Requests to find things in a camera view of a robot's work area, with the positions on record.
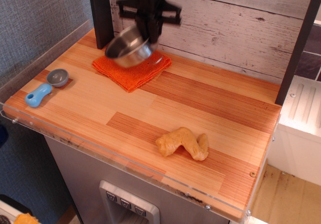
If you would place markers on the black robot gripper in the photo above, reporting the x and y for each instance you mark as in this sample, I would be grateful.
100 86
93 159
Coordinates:
158 10

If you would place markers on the stainless steel pot with handle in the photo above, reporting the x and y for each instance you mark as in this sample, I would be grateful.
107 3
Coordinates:
129 49

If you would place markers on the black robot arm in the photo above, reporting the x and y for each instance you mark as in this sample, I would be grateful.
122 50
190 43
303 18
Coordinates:
150 15

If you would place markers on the orange folded cloth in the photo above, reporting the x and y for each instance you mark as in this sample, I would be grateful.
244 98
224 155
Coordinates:
134 77

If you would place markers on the blue grey measuring scoop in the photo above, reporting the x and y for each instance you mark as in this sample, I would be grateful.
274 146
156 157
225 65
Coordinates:
56 78

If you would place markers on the tan toy chicken piece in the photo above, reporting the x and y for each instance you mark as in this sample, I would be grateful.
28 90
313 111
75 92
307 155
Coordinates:
197 147

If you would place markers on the grey toy fridge cabinet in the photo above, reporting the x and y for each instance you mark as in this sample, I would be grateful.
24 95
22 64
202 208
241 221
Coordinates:
82 174

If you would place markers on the clear acrylic edge guard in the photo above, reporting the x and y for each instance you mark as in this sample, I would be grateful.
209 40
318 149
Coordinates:
239 136

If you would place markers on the silver dispenser button panel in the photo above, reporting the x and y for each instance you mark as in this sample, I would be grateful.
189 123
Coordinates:
122 206

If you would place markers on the white toy sink unit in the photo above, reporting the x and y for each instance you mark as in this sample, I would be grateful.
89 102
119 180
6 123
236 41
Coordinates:
296 143

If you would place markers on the yellow object bottom left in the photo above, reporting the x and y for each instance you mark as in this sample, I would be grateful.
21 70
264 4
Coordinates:
25 218

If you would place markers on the dark left shelf post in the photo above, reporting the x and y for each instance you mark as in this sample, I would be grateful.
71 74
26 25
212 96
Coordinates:
102 20

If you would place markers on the dark shelf post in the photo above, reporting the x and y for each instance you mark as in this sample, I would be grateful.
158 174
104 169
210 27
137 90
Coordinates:
306 27
102 20

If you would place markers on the dark right shelf post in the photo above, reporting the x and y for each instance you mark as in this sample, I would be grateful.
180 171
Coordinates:
306 27

